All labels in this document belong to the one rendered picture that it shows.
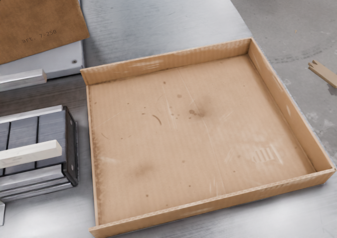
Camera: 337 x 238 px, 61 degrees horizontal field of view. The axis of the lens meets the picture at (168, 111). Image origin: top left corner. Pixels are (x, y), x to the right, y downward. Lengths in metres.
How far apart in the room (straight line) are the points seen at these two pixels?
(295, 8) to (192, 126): 1.90
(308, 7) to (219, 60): 1.81
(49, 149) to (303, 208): 0.32
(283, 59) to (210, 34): 1.27
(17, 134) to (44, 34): 0.21
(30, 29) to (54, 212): 0.31
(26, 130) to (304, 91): 1.48
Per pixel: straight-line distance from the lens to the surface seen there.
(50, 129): 0.42
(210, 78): 0.50
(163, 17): 0.64
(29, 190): 0.43
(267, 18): 2.13
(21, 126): 0.44
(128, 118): 0.45
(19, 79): 0.38
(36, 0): 0.53
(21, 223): 0.43
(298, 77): 1.76
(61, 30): 0.56
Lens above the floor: 1.20
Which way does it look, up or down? 53 degrees down
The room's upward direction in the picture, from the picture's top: 5 degrees counter-clockwise
